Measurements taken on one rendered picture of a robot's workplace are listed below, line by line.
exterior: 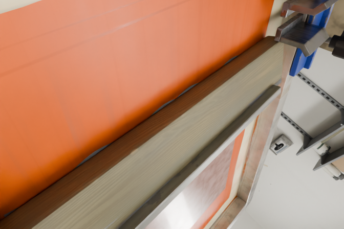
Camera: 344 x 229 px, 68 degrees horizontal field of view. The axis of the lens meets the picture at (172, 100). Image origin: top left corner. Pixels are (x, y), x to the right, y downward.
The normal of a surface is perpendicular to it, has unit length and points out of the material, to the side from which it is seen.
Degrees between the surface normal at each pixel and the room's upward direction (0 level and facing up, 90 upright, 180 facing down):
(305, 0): 111
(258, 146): 90
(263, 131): 90
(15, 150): 21
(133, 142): 123
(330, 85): 90
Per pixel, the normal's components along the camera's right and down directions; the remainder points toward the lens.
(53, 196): -0.16, -0.84
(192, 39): 0.73, 0.43
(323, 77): -0.69, 0.47
